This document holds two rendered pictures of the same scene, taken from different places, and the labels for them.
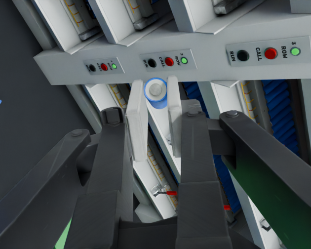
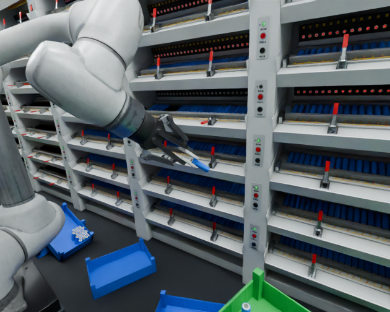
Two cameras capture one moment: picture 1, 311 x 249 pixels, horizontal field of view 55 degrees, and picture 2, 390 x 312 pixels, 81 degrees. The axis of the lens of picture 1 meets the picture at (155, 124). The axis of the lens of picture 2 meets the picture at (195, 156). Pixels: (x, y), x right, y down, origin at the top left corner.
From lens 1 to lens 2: 62 cm
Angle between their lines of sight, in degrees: 68
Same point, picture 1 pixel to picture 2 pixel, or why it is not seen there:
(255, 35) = (250, 153)
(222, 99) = (283, 181)
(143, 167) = (361, 290)
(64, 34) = (237, 247)
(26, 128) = not seen: outside the picture
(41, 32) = (236, 265)
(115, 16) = (234, 210)
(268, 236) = not seen: outside the picture
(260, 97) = (297, 165)
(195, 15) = (240, 173)
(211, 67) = (262, 176)
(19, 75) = not seen: hidden behind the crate
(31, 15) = (226, 261)
